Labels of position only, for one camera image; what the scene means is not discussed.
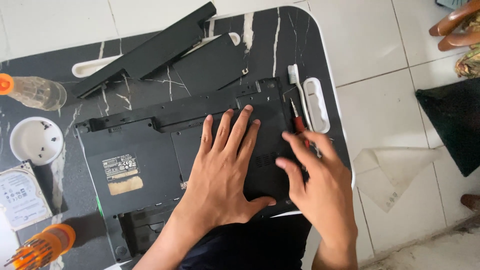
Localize person's right hand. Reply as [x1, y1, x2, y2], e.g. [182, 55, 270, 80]
[275, 130, 359, 245]

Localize person's left hand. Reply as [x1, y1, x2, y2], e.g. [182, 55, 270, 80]
[179, 105, 277, 228]

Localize black laptop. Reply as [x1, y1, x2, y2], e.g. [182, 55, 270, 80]
[74, 77, 312, 263]

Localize white cloth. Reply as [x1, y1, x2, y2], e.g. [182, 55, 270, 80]
[353, 146, 444, 213]

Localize person's dark shorts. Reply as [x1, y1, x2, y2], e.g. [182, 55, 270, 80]
[176, 213, 313, 270]

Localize white toothbrush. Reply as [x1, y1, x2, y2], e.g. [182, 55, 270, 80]
[287, 64, 314, 132]

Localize black laptop cover panel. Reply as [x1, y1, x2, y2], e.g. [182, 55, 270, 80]
[172, 32, 249, 97]

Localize brown wooden furniture leg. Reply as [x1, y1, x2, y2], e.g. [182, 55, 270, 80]
[460, 194, 480, 211]

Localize black floor mat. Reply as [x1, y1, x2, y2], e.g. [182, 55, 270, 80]
[415, 77, 480, 178]

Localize long black laptop battery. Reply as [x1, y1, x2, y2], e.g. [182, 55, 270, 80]
[71, 1, 217, 99]

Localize white round bowl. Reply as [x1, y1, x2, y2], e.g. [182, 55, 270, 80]
[10, 116, 65, 166]

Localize orange screwdriver bit set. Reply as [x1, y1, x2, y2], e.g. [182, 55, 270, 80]
[4, 223, 76, 270]

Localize silver hard drive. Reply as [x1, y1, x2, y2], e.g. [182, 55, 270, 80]
[0, 161, 54, 232]

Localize patterned fabric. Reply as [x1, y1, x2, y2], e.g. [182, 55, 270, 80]
[455, 11, 480, 79]

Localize clear bottle with orange cap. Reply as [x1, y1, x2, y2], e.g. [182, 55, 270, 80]
[0, 73, 67, 112]

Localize red handled screwdriver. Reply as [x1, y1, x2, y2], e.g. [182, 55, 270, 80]
[290, 98, 311, 149]

